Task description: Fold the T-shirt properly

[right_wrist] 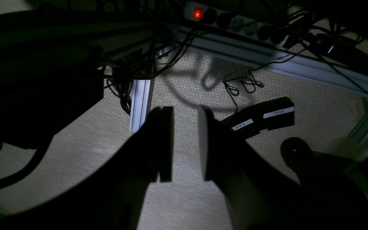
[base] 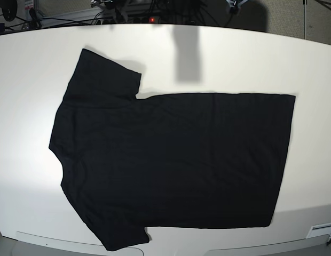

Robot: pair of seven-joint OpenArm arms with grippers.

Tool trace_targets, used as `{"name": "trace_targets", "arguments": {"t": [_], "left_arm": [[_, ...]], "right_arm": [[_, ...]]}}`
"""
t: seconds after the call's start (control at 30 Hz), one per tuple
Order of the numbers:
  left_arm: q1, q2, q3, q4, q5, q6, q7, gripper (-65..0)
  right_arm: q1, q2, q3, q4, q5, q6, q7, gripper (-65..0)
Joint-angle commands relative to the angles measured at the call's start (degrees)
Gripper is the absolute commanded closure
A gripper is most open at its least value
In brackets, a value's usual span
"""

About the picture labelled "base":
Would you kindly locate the black T-shirt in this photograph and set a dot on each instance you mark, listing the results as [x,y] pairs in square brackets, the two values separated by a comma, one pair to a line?
[185,160]

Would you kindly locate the black power strip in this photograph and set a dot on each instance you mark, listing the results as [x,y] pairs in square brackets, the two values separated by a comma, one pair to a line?
[135,20]

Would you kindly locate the thin metal pole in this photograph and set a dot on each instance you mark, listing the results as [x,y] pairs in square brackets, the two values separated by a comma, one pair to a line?
[305,2]

